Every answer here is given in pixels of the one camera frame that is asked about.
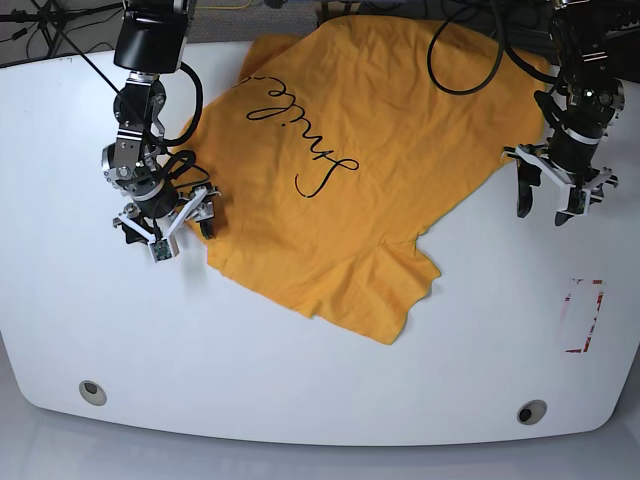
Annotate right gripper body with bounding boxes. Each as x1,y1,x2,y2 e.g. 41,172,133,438
112,182,220,245

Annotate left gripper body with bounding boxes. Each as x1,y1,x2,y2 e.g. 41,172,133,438
502,127,619,203

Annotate yellow T-shirt with script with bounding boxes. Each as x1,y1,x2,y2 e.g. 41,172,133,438
187,16,544,345

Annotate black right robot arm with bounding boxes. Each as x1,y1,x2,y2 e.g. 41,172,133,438
102,1,218,260

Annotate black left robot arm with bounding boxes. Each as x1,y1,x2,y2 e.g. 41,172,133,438
504,1,639,226

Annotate red tape rectangle marking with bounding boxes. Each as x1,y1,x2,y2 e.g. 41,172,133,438
561,278,606,354

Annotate left table grommet hole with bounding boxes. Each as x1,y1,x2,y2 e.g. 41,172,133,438
79,380,107,407

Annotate table grommet hole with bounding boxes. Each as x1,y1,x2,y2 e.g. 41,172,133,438
517,399,547,426
79,380,107,407

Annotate right table grommet hole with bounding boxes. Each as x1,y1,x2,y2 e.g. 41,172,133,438
517,399,547,426

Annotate black tripod stand legs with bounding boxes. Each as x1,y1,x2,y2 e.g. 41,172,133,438
1,1,123,62

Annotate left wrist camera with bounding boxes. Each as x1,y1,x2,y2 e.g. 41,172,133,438
565,186,590,216

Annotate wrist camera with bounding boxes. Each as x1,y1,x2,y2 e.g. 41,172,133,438
565,186,590,216
148,236,179,263

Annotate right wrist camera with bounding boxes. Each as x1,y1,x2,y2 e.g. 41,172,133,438
148,236,179,263

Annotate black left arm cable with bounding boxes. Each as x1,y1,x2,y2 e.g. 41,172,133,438
425,0,561,96

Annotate yellow cable on floor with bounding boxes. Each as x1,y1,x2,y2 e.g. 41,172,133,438
197,0,256,14

